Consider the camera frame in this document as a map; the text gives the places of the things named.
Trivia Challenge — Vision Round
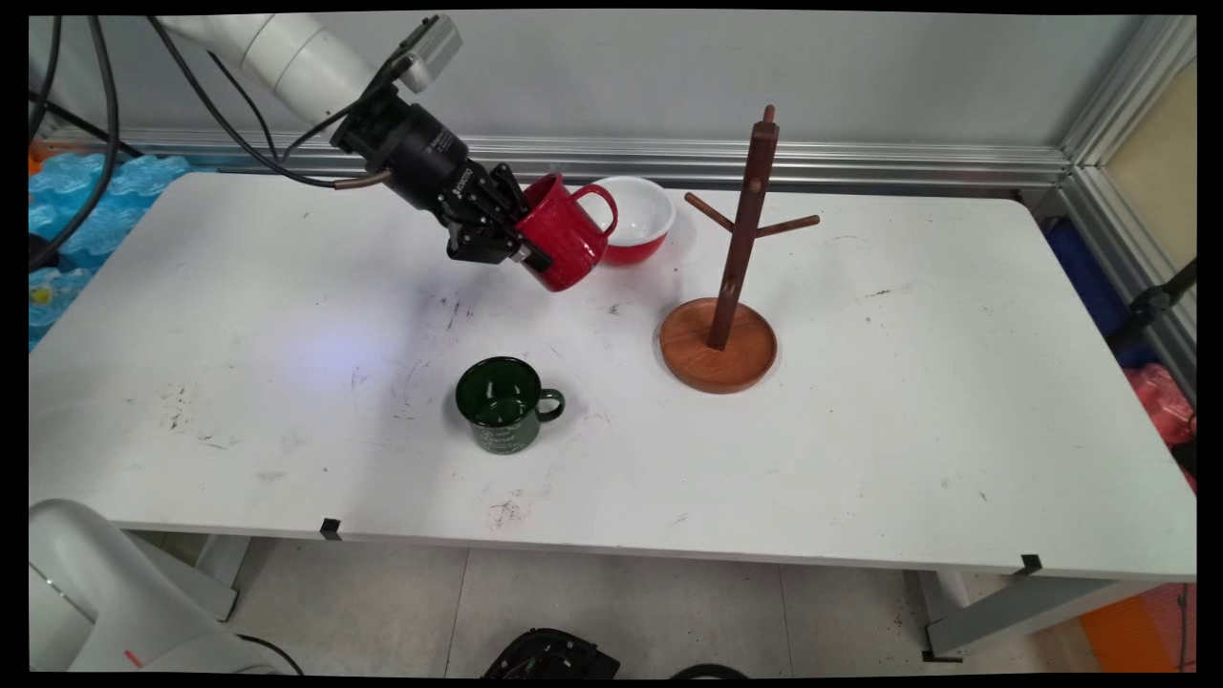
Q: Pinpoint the thick black hanging cable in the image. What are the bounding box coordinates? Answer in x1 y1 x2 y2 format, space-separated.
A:
29 15 122 271

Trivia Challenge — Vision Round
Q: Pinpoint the black cable with brass connector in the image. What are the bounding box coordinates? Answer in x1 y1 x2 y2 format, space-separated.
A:
146 14 395 190

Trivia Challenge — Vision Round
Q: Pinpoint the grey metal table leg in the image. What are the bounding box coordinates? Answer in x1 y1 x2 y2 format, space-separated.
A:
917 570 1165 663
132 531 253 623

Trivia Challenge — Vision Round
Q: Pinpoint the black floor cable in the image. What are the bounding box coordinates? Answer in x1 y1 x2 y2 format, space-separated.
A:
234 633 307 676

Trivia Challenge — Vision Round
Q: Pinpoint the blue box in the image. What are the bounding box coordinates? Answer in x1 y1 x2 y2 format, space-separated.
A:
1040 216 1163 371

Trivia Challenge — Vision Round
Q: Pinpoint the long aluminium frame rail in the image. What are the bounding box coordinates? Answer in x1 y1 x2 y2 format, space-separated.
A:
53 127 1073 194

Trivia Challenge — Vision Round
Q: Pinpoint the black device on floor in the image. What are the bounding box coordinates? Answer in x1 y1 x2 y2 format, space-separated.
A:
482 627 622 679

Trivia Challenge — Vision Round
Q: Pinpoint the red ceramic mug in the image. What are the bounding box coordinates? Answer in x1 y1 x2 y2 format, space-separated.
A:
513 172 620 293

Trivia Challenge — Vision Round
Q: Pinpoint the black camera cable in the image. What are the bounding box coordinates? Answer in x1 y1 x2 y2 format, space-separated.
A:
277 53 414 165

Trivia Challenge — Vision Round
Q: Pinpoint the red plastic bag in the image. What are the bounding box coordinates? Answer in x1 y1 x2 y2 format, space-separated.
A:
1124 362 1197 495

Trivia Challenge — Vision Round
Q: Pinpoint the orange board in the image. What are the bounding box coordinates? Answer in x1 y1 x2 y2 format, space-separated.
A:
1078 581 1197 676

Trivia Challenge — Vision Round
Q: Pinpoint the beige panel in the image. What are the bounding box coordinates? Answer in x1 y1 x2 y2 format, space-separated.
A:
1102 57 1197 275

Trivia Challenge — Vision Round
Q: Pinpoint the red bowl with white inside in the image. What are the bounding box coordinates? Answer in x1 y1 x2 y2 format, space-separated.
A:
581 175 678 268

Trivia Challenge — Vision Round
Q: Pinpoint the blue water bottle pack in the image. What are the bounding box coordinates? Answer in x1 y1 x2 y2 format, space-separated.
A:
29 151 194 353

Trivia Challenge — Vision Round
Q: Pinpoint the dark green enamel mug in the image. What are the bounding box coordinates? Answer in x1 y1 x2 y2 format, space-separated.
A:
454 356 567 457

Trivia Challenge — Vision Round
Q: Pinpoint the thin black hanging cable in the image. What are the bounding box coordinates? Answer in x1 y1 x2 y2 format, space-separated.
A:
29 15 64 140

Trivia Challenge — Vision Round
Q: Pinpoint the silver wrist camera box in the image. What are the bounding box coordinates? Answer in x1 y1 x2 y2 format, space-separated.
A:
395 13 464 95

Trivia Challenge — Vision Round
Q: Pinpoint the brown wooden mug tree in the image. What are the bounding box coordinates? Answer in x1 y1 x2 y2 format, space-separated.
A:
658 104 822 396

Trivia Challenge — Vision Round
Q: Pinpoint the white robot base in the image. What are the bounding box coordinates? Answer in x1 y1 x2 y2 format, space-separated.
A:
29 497 290 676

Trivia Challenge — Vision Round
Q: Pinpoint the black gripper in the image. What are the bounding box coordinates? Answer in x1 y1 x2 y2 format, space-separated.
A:
330 86 556 274

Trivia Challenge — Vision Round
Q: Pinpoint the aluminium frame side rail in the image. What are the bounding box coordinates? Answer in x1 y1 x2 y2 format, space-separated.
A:
1054 161 1197 395

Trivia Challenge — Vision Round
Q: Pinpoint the black slanted rod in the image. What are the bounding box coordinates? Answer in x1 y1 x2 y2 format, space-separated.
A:
29 89 146 161

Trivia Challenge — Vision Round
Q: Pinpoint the aluminium frame upright post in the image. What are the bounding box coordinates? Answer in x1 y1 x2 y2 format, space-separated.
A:
1059 13 1197 171

